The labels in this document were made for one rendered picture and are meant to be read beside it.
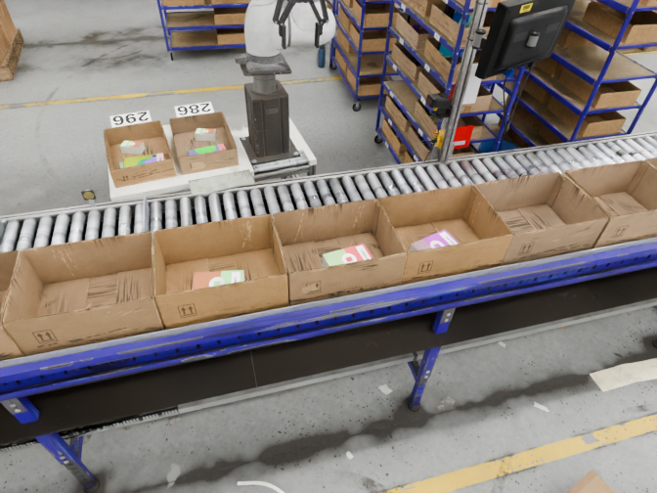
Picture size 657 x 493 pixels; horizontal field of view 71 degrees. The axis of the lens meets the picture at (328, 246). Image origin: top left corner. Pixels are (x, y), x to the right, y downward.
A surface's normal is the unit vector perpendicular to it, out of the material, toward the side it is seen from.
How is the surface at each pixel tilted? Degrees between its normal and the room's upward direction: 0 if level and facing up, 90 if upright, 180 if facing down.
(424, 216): 89
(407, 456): 0
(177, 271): 1
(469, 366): 0
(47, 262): 90
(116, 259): 89
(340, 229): 89
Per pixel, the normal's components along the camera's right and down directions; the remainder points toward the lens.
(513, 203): 0.26, 0.67
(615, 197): 0.04, -0.71
